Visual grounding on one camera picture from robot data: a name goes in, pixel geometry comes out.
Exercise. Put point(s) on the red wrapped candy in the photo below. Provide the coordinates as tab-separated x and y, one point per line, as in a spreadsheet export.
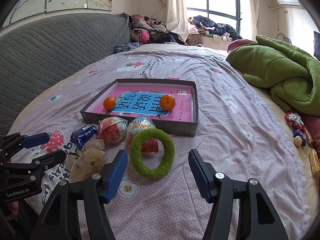
294	120

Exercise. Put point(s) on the grey shallow box tray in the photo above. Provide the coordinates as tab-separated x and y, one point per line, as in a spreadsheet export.
180	128

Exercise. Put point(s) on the blue wrapped candy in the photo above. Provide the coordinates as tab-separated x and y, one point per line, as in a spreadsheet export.
299	138

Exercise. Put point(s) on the beige curtain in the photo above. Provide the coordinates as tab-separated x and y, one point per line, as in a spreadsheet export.
254	8
176	21

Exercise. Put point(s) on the pile of clothes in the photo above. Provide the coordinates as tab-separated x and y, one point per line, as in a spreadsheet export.
145	30

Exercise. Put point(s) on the large orange tangerine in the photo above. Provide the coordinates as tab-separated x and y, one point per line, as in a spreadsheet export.
167	102

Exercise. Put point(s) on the dark framed window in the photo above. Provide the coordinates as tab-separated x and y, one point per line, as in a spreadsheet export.
219	11

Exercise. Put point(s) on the green quilted blanket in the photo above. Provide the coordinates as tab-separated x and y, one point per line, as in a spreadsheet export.
290	73

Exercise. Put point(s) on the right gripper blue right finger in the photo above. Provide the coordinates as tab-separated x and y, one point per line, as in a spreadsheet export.
258	218

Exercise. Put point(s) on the black television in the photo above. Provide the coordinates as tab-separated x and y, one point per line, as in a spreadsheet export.
317	45

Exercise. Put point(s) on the pink pillow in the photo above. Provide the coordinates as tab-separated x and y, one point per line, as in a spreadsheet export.
237	43

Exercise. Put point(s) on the clothes pile on windowsill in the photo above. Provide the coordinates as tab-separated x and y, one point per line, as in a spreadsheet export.
200	25

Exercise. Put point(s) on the beige left curtain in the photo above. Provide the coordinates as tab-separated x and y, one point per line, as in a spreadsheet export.
176	21

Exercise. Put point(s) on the dark patterned cloth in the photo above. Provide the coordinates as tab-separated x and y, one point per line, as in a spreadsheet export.
126	47

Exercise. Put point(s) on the small orange tangerine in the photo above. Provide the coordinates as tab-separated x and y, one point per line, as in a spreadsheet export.
109	103

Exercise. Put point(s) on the white air conditioner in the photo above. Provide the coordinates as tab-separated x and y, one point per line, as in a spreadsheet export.
288	3

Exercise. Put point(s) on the pink strawberry bed sheet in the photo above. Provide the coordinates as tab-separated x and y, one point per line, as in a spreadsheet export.
237	133

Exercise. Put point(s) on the grey quilted headboard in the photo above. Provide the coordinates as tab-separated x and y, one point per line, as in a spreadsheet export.
38	55

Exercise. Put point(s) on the yellow snack packet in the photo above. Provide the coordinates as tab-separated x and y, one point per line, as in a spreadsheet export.
314	162

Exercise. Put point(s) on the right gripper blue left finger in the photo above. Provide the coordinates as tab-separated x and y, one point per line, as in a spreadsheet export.
100	189

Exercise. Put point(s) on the blue red toy egg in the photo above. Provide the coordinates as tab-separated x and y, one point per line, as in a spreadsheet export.
139	124

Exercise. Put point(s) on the beige right curtain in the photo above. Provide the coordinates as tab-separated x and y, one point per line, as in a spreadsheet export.
254	8

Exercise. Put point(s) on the blue snack packet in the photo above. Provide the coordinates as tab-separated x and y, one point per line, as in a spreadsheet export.
83	135

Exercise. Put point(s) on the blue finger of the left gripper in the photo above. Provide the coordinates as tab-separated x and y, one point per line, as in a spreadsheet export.
35	140
50	160

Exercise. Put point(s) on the left hand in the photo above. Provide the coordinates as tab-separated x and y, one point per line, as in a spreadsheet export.
15	208

